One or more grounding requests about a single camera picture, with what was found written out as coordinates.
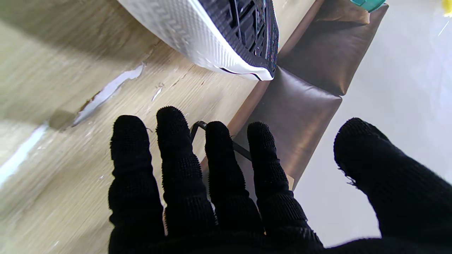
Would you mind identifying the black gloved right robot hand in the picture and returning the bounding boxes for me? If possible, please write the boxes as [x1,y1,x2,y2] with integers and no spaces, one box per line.
[108,106,452,254]

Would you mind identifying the yellow canvas sneaker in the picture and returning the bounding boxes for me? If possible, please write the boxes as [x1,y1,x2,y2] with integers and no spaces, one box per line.
[117,0,279,81]

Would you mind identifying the small wooden shelf black legs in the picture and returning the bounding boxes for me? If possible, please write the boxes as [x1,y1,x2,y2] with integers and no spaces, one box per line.
[190,121,253,162]

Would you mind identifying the dark brown leather sofa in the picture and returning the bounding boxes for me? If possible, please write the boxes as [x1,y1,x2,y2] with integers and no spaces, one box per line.
[200,0,389,193]

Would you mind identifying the brown leather cushion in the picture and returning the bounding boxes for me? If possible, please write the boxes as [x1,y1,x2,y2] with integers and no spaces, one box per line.
[315,0,370,25]

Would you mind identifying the green plastic basket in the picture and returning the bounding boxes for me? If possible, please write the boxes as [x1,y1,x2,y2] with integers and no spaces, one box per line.
[350,0,387,12]

